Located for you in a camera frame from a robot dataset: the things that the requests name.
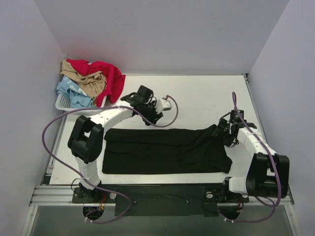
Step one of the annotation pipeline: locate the black t shirt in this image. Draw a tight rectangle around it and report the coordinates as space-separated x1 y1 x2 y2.
102 124 232 175

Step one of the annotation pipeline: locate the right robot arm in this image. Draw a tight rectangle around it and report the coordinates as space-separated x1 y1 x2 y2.
213 110 290 201

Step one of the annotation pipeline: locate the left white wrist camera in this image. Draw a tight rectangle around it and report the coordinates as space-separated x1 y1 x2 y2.
156 95 172 113

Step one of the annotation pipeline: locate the tan t shirt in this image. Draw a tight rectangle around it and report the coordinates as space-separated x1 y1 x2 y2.
61 60 107 100

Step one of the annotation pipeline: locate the red t shirt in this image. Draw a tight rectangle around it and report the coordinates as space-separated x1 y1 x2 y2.
66 59 126 107

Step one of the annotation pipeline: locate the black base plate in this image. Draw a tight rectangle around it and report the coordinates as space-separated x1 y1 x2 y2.
72 183 249 219

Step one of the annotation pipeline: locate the light blue t shirt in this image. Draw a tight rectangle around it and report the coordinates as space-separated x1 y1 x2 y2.
56 76 93 109

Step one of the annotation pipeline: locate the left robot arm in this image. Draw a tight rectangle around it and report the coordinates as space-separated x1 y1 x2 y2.
67 86 172 203

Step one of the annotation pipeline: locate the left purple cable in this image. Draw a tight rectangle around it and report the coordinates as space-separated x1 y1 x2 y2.
41 95 178 224

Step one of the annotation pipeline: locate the aluminium frame rail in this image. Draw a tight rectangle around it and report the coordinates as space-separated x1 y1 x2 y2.
29 185 295 207

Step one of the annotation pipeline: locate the white plastic basket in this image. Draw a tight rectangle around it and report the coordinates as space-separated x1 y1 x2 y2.
55 94 102 116

